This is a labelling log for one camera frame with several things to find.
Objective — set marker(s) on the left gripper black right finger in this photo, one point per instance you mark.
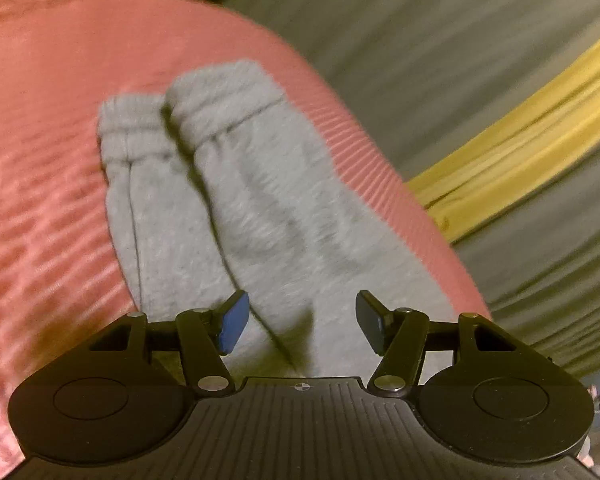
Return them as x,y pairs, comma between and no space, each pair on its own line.
404,336

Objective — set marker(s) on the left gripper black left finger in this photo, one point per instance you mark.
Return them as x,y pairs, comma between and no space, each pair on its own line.
200,338

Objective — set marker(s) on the grey sweatpants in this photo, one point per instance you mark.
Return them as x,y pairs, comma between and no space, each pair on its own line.
220,184

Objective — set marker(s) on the pink ribbed bedspread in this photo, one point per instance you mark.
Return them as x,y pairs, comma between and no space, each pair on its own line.
59,59

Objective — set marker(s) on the yellow curtain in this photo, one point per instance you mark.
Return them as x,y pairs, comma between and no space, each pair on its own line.
535,142

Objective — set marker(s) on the grey curtain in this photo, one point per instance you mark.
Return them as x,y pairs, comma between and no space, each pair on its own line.
424,77

